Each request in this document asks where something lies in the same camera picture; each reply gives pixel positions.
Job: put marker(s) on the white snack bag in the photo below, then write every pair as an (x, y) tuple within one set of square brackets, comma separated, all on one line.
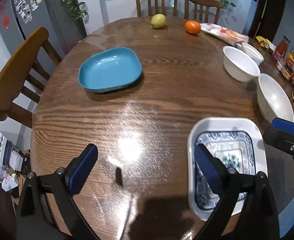
[(224, 34)]

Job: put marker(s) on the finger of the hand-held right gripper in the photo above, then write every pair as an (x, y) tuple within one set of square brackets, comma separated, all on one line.
[(287, 127)]

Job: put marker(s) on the blue rounded dish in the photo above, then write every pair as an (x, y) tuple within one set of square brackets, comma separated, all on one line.
[(109, 70)]

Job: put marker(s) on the dark wooden door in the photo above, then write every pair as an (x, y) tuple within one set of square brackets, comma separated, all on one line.
[(267, 10)]

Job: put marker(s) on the white rectangular plate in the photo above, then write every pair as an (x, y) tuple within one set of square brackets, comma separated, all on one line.
[(227, 123)]

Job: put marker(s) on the small white bowl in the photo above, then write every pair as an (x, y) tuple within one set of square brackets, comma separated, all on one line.
[(253, 51)]

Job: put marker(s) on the yellow snack packet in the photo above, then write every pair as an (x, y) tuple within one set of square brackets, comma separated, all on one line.
[(264, 42)]

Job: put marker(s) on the grey fridge with photos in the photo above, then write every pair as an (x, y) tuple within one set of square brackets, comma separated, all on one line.
[(47, 20)]

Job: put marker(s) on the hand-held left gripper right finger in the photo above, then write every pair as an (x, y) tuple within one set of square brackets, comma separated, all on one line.
[(207, 166)]

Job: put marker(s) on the crumpled white paper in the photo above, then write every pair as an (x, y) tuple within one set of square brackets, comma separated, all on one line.
[(9, 182)]

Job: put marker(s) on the green pear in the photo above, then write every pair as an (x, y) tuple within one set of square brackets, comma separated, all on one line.
[(158, 20)]

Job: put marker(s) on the orange fruit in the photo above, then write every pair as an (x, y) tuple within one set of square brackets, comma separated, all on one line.
[(192, 27)]

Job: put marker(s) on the small jar with white label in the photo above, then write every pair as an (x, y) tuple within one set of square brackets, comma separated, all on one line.
[(281, 65)]

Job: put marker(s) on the dark sauce jar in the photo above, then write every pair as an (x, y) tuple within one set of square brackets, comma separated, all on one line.
[(291, 59)]

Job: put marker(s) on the large white bowl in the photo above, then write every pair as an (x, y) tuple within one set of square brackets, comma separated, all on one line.
[(274, 100)]

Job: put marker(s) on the blue patterned square plate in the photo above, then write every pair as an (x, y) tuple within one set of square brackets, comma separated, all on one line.
[(234, 150)]

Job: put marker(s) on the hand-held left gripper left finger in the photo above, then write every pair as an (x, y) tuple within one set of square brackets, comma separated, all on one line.
[(83, 172)]

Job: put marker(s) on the medium white bowl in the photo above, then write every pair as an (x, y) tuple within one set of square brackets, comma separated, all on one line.
[(239, 65)]

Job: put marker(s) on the trailing green plant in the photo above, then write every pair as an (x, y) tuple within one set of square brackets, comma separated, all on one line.
[(70, 2)]

